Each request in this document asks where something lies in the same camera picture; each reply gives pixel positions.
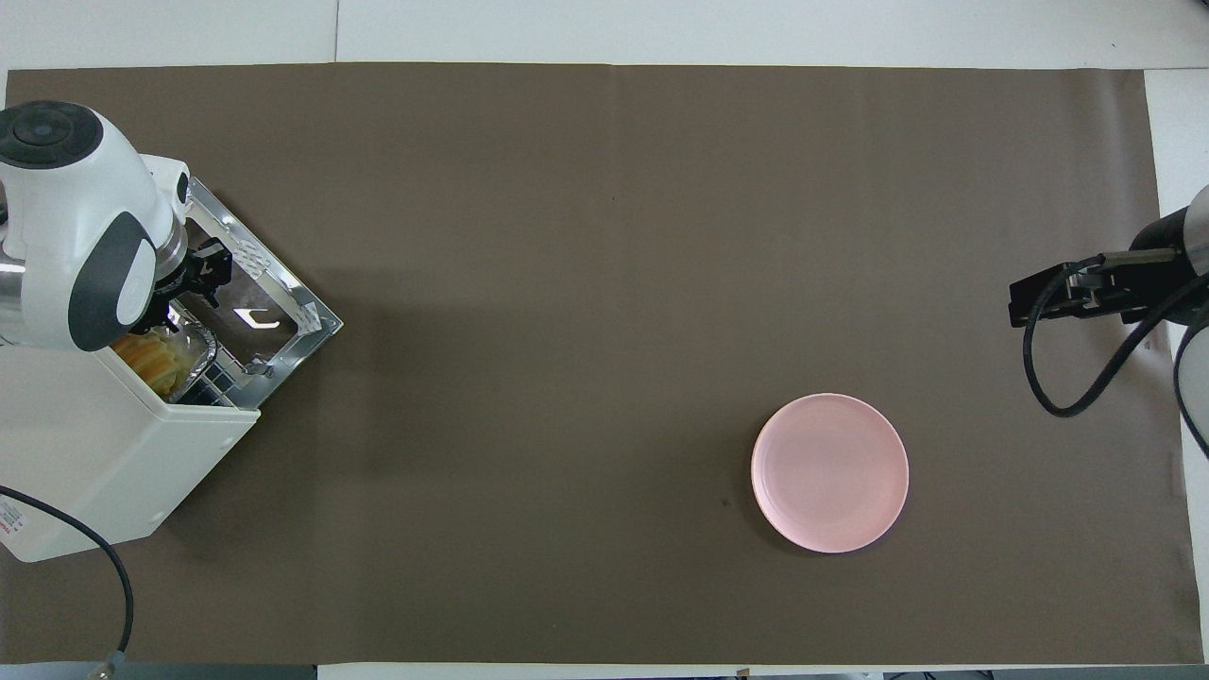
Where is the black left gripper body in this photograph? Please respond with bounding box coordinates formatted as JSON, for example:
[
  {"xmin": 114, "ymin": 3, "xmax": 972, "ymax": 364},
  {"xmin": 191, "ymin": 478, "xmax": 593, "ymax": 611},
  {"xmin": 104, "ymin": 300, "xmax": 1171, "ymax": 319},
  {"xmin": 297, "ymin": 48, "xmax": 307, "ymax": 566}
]
[{"xmin": 151, "ymin": 240, "xmax": 234, "ymax": 308}]

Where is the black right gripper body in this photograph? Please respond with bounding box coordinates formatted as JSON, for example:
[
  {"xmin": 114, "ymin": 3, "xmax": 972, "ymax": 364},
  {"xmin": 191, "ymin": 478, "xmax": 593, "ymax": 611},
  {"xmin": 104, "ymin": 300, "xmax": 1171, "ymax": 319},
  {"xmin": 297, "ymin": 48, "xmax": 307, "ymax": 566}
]
[{"xmin": 1072, "ymin": 206, "xmax": 1193, "ymax": 322}]

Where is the golden sliced bread loaf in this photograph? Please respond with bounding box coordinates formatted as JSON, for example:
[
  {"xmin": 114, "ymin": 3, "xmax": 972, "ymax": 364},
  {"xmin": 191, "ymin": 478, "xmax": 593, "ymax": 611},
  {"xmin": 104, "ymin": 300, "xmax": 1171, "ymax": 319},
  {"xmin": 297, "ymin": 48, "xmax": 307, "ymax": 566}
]
[{"xmin": 111, "ymin": 331, "xmax": 195, "ymax": 398}]

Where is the aluminium foil tray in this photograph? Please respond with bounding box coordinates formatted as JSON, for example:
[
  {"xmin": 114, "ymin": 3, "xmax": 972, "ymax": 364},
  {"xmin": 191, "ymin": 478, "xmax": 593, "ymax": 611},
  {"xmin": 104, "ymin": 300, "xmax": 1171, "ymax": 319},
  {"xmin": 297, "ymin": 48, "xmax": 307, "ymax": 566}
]
[{"xmin": 109, "ymin": 316, "xmax": 220, "ymax": 402}]

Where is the chrome glass oven door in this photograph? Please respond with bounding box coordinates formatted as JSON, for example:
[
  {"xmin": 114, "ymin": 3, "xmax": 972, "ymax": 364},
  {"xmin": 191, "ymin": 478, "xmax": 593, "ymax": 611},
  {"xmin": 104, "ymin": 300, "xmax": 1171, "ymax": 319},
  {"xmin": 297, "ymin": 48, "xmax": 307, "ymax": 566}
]
[{"xmin": 142, "ymin": 177, "xmax": 344, "ymax": 379}]

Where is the cream white toaster oven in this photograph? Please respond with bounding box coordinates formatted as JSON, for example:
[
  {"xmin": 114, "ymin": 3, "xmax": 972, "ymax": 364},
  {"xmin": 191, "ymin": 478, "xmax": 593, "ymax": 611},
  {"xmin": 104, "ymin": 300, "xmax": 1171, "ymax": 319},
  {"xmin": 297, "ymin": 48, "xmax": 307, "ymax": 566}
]
[{"xmin": 0, "ymin": 156, "xmax": 261, "ymax": 564}]

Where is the pink round plate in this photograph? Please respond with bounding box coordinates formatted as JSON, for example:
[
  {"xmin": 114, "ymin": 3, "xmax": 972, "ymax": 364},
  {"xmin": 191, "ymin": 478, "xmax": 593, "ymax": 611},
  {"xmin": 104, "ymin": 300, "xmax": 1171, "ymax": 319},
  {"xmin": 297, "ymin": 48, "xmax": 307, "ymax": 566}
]
[{"xmin": 751, "ymin": 393, "xmax": 911, "ymax": 554}]

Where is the brown table mat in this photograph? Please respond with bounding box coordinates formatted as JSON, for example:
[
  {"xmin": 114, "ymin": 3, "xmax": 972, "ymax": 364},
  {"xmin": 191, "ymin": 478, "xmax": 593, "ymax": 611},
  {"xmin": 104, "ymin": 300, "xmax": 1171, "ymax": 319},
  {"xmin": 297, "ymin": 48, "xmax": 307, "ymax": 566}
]
[{"xmin": 0, "ymin": 61, "xmax": 1200, "ymax": 665}]

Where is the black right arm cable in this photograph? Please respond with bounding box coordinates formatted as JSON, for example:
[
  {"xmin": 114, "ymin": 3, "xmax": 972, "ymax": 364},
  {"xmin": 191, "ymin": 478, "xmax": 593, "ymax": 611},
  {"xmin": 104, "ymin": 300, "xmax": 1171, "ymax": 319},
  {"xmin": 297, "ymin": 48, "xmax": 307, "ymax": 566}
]
[{"xmin": 1022, "ymin": 255, "xmax": 1209, "ymax": 418}]

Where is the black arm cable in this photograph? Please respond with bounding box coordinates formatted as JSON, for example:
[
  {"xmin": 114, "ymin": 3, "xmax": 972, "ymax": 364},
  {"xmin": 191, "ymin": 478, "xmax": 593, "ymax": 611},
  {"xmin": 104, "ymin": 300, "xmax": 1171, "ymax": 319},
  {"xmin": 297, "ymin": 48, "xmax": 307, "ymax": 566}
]
[
  {"xmin": 1022, "ymin": 255, "xmax": 1209, "ymax": 418},
  {"xmin": 0, "ymin": 484, "xmax": 135, "ymax": 680}
]

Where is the wire oven rack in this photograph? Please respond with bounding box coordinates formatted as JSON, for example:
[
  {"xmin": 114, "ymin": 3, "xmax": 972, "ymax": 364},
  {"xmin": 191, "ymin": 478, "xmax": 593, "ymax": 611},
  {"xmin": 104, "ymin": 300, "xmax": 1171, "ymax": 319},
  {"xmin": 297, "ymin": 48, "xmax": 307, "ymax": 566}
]
[{"xmin": 170, "ymin": 366, "xmax": 258, "ymax": 409}]

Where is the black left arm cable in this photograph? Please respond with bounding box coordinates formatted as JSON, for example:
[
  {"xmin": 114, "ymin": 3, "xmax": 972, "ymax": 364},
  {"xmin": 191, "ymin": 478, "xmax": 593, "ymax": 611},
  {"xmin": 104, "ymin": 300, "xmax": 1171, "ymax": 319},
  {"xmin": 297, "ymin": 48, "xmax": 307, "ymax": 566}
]
[{"xmin": 0, "ymin": 484, "xmax": 135, "ymax": 680}]

